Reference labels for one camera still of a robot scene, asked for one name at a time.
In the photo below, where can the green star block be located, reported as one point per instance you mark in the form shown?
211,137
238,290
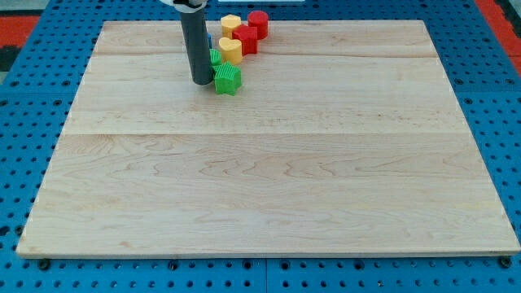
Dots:
227,78

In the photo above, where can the red star block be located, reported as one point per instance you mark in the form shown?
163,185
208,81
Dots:
248,37

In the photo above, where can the wooden board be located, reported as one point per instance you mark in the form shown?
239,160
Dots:
346,139

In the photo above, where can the yellow heart block front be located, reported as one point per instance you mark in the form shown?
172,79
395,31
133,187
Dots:
231,50

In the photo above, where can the yellow heart block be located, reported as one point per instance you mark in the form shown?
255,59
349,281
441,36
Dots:
231,50
228,24

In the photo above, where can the green block behind rod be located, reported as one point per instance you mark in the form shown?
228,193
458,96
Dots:
215,57

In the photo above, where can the blue block behind rod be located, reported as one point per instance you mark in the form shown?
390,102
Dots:
209,37

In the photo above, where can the yellow heart block rear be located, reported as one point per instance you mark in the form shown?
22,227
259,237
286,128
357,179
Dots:
228,24

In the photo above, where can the red cylinder block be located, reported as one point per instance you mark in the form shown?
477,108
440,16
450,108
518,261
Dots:
260,21

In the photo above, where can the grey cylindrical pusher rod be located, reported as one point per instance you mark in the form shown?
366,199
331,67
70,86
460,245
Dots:
195,34

